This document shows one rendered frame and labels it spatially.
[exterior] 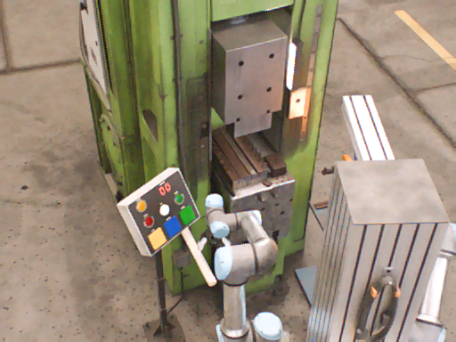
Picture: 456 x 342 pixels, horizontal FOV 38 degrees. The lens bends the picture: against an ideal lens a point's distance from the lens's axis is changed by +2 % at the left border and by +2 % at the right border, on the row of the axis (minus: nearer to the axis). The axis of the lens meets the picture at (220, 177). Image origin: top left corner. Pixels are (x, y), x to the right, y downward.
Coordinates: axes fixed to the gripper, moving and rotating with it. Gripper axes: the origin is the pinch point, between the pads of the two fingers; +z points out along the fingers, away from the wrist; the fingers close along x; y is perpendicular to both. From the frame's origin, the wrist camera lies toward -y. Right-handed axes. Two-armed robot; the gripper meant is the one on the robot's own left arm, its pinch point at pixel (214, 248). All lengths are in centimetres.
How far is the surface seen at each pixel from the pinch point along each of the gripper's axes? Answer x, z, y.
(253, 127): 21, -37, -45
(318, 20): 52, -78, -72
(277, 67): 31, -68, -49
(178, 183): -16.0, -20.9, -23.0
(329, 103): 107, 94, -238
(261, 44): 23, -82, -46
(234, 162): 13, -5, -55
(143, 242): -32.3, -9.1, 3.0
